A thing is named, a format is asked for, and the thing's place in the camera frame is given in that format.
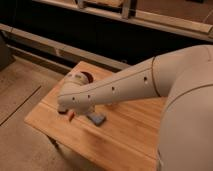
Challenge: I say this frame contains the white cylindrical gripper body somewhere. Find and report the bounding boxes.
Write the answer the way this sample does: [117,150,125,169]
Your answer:
[64,72,89,86]

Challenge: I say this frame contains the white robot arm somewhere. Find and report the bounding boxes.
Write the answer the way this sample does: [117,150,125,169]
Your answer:
[58,45,213,171]

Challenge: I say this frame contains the dark red ceramic bowl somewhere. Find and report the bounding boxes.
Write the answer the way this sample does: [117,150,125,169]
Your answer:
[80,71,94,83]

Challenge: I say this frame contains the dark cabinet at left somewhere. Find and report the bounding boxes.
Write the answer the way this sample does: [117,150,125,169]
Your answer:
[0,34,15,71]

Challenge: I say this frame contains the dark grey rectangular block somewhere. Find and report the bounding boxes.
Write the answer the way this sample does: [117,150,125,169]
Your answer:
[57,108,66,114]

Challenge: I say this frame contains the red chili pepper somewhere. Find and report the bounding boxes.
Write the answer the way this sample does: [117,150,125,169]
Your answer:
[68,112,75,122]

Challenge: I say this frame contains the blue sponge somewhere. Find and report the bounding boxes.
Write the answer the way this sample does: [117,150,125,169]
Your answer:
[87,113,106,126]

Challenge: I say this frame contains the wooden table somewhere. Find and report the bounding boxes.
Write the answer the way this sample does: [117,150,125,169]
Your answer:
[23,61,168,171]

